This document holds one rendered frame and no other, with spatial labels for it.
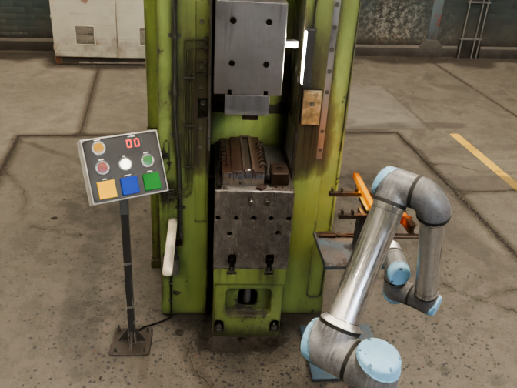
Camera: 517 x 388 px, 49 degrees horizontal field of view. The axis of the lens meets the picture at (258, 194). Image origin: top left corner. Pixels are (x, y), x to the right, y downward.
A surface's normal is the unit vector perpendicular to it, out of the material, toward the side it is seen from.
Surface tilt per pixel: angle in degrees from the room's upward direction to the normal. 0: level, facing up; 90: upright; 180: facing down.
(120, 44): 90
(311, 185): 90
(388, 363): 5
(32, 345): 0
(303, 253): 90
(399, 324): 0
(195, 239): 90
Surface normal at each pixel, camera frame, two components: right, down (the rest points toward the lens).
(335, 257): 0.06, -0.88
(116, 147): 0.45, -0.06
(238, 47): 0.07, 0.48
